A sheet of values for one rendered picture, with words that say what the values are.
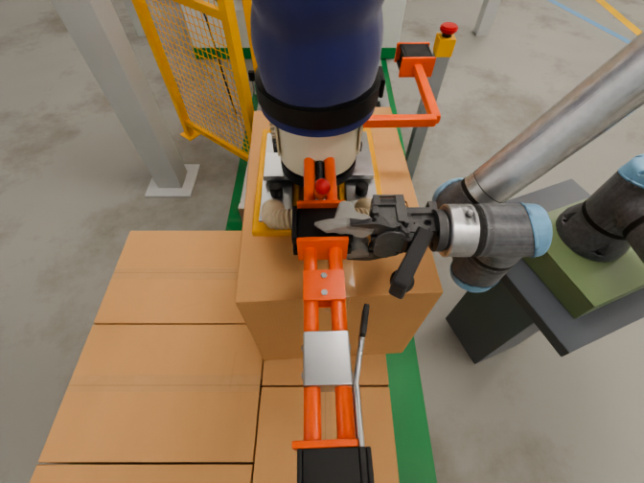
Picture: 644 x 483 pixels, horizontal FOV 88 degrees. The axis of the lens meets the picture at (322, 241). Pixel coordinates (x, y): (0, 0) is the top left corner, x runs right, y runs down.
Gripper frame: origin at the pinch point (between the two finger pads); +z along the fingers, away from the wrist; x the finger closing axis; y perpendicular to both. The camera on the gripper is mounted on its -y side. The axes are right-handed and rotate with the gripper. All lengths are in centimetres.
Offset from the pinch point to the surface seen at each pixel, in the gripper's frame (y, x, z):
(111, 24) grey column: 132, -22, 93
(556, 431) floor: -18, -120, -100
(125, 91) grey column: 124, -49, 98
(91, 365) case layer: -3, -64, 74
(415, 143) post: 112, -72, -49
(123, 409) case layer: -16, -65, 60
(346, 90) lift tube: 17.7, 15.9, -4.0
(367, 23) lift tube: 20.7, 24.1, -6.7
